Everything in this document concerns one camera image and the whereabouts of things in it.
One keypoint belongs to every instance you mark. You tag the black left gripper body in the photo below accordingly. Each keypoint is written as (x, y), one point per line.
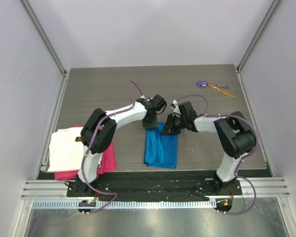
(155, 116)

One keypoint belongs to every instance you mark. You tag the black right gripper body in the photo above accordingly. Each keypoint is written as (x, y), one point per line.
(175, 122)

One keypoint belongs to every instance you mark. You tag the blue cloth napkin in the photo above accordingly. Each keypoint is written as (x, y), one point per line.
(160, 150)

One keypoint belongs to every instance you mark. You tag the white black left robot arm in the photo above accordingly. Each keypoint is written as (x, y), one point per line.
(97, 134)

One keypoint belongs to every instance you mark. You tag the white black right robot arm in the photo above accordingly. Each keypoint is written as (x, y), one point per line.
(237, 137)

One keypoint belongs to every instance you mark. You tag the iridescent purple spoon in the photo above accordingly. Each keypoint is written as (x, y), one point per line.
(202, 83)

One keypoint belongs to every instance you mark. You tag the pink folded cloth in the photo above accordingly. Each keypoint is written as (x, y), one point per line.
(106, 164)

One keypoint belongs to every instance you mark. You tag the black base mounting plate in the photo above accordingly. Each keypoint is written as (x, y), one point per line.
(151, 189)

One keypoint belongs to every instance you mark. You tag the white folded cloth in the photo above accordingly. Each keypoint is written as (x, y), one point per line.
(66, 150)

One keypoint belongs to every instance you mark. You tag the aluminium front frame rail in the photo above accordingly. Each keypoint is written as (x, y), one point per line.
(261, 187)

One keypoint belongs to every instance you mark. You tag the slotted white cable duct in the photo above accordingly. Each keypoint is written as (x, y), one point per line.
(82, 204)

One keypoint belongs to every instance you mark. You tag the right aluminium corner post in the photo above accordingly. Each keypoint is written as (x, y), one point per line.
(271, 11)

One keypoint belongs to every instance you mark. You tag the aluminium corner post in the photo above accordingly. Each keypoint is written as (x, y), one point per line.
(271, 11)
(42, 34)

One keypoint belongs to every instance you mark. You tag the left aluminium corner post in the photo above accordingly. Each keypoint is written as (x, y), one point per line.
(42, 34)

